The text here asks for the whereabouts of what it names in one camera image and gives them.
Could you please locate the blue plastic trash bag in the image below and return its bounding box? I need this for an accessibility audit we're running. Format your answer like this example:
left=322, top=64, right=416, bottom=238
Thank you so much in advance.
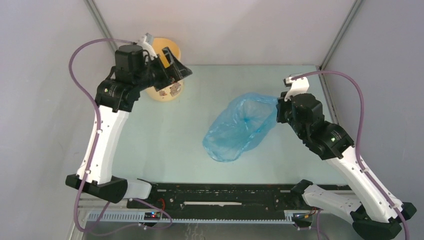
left=202, top=92, right=278, bottom=163

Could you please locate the left small circuit board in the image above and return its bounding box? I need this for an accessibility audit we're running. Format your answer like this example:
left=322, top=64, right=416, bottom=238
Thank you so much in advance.
left=143, top=212, right=161, bottom=221

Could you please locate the aluminium frame rail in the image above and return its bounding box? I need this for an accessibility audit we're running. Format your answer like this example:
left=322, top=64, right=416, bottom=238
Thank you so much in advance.
left=77, top=193, right=134, bottom=214

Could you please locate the small circuit board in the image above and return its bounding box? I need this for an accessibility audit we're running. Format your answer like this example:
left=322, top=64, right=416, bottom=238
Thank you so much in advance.
left=143, top=212, right=161, bottom=221
left=292, top=214, right=312, bottom=222

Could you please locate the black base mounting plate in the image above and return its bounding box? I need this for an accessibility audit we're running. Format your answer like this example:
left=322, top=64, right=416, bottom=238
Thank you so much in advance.
left=145, top=183, right=313, bottom=220

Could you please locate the right small circuit board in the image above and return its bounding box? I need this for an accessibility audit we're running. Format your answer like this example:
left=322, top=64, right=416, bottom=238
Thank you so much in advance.
left=292, top=214, right=312, bottom=222

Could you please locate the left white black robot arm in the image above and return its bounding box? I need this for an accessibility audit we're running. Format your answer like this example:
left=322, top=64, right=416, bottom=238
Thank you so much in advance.
left=65, top=44, right=193, bottom=208

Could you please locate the white toothed cable duct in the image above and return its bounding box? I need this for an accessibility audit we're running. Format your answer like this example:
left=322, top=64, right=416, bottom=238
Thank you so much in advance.
left=100, top=211, right=294, bottom=224

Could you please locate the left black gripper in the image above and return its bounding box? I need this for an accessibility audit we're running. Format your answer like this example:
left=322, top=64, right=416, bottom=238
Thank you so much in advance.
left=134, top=47, right=191, bottom=92

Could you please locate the yellow capybara trash bin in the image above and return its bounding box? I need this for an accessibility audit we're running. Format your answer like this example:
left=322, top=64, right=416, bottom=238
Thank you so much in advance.
left=145, top=37, right=184, bottom=102

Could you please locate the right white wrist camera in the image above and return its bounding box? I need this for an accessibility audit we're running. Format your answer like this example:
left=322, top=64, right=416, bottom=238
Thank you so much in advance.
left=283, top=74, right=310, bottom=102

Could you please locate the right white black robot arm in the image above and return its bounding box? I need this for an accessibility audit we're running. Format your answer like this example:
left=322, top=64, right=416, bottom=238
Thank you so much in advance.
left=276, top=92, right=417, bottom=240

